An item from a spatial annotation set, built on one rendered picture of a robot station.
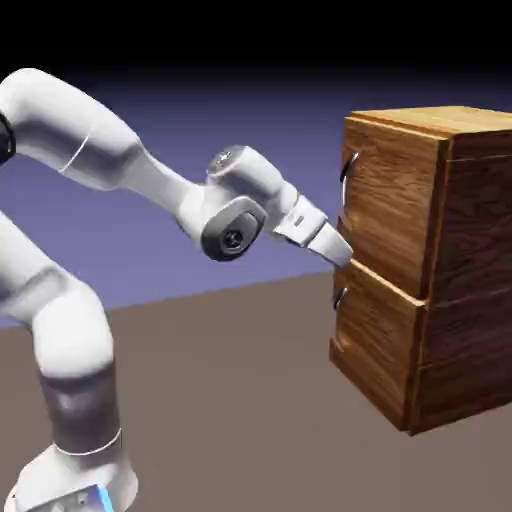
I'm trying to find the short wooden cabinet door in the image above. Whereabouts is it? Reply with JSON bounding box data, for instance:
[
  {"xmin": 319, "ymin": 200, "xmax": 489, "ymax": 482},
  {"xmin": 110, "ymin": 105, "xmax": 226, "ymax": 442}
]
[{"xmin": 328, "ymin": 259, "xmax": 426, "ymax": 432}]

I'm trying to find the long curved metal handle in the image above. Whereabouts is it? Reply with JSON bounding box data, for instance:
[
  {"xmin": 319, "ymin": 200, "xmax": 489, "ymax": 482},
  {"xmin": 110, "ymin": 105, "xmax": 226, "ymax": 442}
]
[{"xmin": 339, "ymin": 151, "xmax": 360, "ymax": 209}]

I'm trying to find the tall wooden cabinet door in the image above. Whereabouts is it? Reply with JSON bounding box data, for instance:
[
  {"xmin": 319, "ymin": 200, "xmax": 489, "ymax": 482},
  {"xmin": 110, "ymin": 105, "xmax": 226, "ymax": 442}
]
[{"xmin": 337, "ymin": 116, "xmax": 449, "ymax": 299}]

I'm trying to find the wooden cabinet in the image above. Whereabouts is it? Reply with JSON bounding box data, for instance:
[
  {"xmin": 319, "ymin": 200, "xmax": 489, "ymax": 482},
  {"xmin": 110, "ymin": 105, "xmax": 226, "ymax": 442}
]
[{"xmin": 328, "ymin": 105, "xmax": 512, "ymax": 437}]

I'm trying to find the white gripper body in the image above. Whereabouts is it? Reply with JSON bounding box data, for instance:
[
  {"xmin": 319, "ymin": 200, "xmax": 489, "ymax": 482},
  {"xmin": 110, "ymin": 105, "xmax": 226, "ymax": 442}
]
[{"xmin": 308, "ymin": 220, "xmax": 355, "ymax": 268}]

